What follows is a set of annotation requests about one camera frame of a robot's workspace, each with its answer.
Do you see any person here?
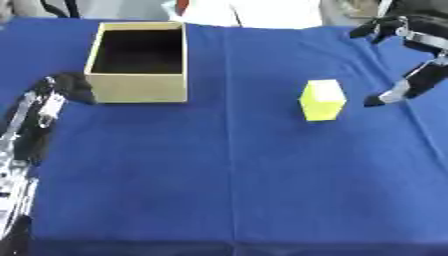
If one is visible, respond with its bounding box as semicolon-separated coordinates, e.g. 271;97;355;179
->
161;0;326;30

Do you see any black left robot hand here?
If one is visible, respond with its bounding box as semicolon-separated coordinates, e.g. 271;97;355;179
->
3;71;98;167

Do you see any yellow hexagonal block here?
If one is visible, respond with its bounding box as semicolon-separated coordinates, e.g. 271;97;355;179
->
297;78;349;123

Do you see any tan cardboard box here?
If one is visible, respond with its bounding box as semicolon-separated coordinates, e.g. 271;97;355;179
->
82;21;191;104

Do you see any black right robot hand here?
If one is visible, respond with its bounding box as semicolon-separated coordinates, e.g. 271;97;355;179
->
348;0;448;108

